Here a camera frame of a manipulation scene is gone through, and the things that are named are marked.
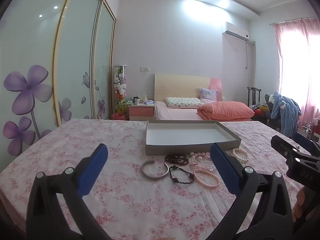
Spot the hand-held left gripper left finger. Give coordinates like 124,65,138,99
26,143,112,240

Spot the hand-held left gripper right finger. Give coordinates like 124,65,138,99
207,142,293,240

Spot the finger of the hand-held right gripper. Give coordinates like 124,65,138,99
294,132,320,157
271,135,313,170

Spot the white pearl bracelet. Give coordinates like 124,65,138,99
232,148,250,164

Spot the pink chunky charm bracelet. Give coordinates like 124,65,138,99
189,152,216,172

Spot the pink pearl bracelet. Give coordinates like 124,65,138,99
193,169,221,189

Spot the grey cardboard box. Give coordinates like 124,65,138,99
145,120,242,155

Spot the dark red bead bracelet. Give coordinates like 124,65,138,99
164,154,188,166

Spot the black bead bracelet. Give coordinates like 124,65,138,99
169,165,196,184

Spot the silver cuff bangle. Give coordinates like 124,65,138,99
141,160,171,180

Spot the person's right hand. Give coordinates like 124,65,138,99
292,187,304,223

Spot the blue plush garment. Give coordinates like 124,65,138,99
270,91,302,137

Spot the pink floral bedsheet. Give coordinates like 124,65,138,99
0,119,320,240

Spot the coral folded quilt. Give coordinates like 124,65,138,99
197,101,255,121

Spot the dark wooden chair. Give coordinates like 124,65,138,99
247,86,262,106

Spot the pink nightstand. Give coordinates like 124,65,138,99
128,103,156,121

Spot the lilac pillow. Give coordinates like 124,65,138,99
199,88,218,104

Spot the bed with pink sheet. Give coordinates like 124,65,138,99
153,101,252,122

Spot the patterned white pillow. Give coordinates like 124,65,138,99
165,97,205,109

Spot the clear tube of plush toys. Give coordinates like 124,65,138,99
114,65,128,114

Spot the pink headboard panel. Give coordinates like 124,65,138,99
208,78,223,103

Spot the pink curtain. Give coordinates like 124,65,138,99
270,17,320,128

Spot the beige wooden headboard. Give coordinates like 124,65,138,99
154,74,211,103

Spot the floral glass wardrobe door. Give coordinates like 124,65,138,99
0,0,77,162
92,2,117,120
53,0,103,127

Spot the air conditioner pipe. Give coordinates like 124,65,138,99
244,41,256,69

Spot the white air conditioner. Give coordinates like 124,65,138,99
221,22,250,42

